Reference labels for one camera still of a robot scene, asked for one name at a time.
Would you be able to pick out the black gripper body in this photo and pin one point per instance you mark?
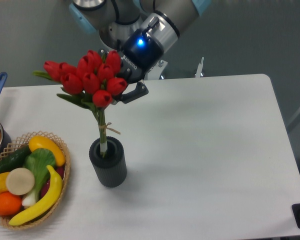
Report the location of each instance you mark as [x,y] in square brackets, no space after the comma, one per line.
[139,53]

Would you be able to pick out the red tulip bouquet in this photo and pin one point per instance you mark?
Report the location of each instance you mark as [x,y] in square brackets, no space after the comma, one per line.
[92,84]

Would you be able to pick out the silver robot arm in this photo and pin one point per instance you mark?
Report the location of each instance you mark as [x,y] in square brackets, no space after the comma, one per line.
[167,19]

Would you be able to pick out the dark grey ribbed vase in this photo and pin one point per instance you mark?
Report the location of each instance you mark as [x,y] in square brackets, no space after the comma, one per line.
[111,170]

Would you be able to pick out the dark red vegetable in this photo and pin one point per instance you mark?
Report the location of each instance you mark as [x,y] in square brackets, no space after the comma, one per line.
[61,171]

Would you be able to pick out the woven wicker basket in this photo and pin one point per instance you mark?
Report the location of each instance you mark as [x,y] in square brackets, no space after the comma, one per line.
[22,141]

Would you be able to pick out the green bok choy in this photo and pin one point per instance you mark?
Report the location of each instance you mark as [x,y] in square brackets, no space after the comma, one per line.
[37,163]

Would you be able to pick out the yellow banana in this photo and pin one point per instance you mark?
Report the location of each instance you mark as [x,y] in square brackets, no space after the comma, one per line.
[44,204]

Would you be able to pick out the green cucumber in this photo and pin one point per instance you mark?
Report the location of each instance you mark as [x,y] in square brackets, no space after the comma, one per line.
[14,160]

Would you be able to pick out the beige round disc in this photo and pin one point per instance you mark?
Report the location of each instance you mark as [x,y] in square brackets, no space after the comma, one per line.
[20,181]

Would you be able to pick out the orange fruit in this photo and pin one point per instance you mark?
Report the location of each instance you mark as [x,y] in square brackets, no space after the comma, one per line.
[10,204]

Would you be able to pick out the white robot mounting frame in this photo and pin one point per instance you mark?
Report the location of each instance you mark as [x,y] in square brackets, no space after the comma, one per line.
[165,70]

